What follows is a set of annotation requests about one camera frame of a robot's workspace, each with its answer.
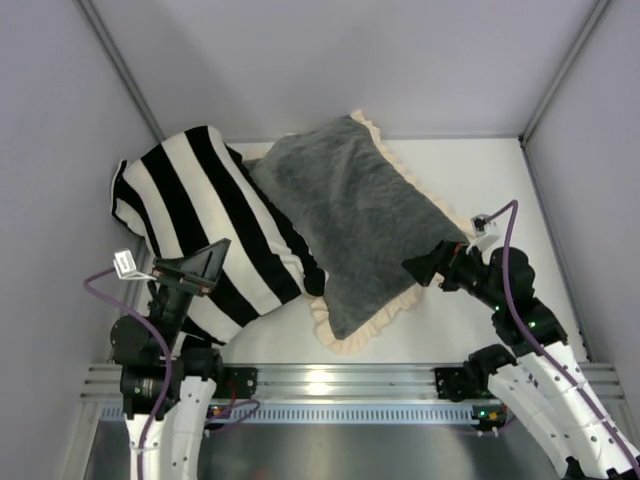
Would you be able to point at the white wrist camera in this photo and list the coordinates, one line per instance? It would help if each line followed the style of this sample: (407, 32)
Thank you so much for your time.
(126, 267)
(486, 233)

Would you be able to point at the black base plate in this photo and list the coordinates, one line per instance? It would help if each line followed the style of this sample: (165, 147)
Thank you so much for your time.
(236, 382)
(453, 384)

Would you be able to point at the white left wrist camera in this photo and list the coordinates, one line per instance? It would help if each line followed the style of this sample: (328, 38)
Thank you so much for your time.
(126, 267)

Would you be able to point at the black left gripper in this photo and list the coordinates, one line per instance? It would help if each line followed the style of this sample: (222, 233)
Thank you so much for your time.
(181, 279)

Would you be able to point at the perforated cable duct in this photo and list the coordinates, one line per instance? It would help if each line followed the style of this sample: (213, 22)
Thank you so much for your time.
(263, 412)

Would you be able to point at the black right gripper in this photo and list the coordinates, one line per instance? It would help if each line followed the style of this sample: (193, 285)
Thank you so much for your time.
(447, 259)

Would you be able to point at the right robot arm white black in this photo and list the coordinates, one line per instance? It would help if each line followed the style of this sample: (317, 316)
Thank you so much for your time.
(533, 369)

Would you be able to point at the black and white striped pillow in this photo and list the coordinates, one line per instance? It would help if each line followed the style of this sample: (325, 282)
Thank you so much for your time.
(192, 190)

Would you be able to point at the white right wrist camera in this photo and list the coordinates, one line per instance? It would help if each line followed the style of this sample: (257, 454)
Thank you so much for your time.
(486, 233)

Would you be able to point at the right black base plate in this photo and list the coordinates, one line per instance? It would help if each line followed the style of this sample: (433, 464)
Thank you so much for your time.
(453, 384)

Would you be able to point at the aluminium mounting rail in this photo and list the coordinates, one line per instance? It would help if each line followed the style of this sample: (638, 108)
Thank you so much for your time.
(350, 383)

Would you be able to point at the grey pillowcase with cream ruffle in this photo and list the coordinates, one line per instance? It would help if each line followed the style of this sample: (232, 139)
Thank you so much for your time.
(362, 213)

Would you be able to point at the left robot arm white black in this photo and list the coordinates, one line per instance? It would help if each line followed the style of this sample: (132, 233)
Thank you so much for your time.
(166, 390)

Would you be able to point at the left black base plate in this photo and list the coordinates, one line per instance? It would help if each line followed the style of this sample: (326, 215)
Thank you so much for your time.
(236, 382)

